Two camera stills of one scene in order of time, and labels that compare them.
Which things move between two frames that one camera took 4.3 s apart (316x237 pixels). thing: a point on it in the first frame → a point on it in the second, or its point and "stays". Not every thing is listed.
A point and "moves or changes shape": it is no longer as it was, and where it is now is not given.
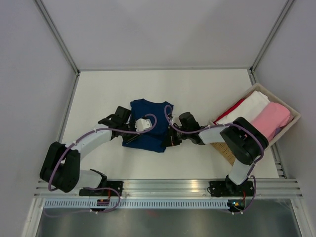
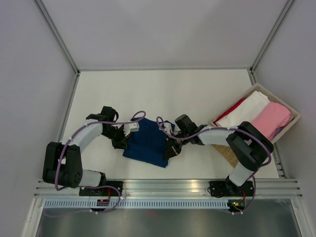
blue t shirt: (153, 140) moves or changes shape
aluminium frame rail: (286, 187) stays
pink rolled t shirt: (273, 115) stays
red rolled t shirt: (228, 111) stays
